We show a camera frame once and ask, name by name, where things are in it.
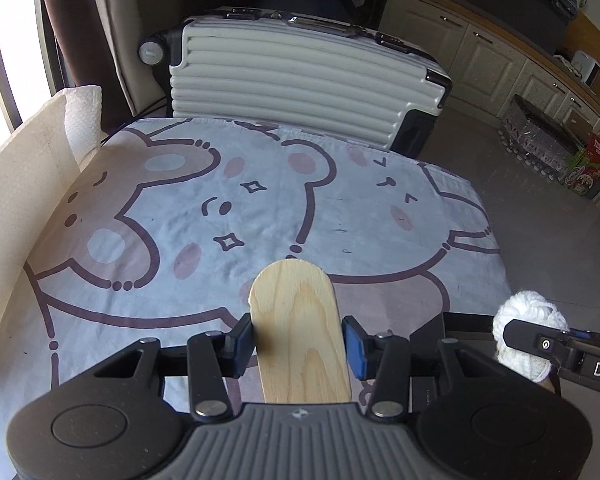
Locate white toaster appliance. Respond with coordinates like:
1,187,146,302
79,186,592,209
571,50,600,87

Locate white ribbed suitcase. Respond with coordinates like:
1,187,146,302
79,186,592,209
137,6,453,158

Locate black storage box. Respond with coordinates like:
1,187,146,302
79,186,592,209
410,312,575,426

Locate water bottle pack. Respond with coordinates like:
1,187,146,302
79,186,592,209
498,94,582,182

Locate cream kitchen cabinets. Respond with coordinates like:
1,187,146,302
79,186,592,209
380,0,600,135

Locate cartoon bear bed sheet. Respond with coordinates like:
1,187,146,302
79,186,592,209
0,118,510,479

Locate brown curtain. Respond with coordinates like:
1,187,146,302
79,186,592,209
44,0,132,133

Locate light wooden board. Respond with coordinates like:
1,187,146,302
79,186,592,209
248,259,352,404

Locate white yarn ball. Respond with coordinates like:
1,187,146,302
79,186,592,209
492,290,569,390

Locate red green snack carton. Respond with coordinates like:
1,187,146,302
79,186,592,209
564,133,600,200

